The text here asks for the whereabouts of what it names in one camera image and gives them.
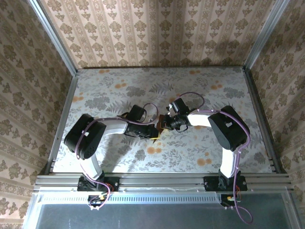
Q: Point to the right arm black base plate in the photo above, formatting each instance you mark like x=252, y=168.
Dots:
x=209, y=184

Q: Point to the floral patterned table cover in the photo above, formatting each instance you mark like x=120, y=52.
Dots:
x=133, y=78

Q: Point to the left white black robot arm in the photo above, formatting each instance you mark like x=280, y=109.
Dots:
x=84, y=136

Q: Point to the grey metal sheet panel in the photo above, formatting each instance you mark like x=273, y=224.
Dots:
x=155, y=217

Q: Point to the aluminium side rail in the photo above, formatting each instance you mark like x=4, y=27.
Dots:
x=63, y=119
x=258, y=107

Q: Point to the aluminium frame post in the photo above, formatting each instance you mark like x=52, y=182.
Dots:
x=56, y=39
x=264, y=35

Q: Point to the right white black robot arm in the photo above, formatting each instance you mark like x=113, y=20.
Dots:
x=228, y=131

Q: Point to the long aluminium profile rail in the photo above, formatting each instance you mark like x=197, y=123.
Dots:
x=155, y=182

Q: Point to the black connector box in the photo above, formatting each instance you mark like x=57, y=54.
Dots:
x=225, y=199
x=95, y=198

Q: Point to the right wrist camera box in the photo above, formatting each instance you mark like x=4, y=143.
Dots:
x=181, y=106

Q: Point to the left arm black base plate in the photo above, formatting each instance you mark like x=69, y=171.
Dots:
x=113, y=184

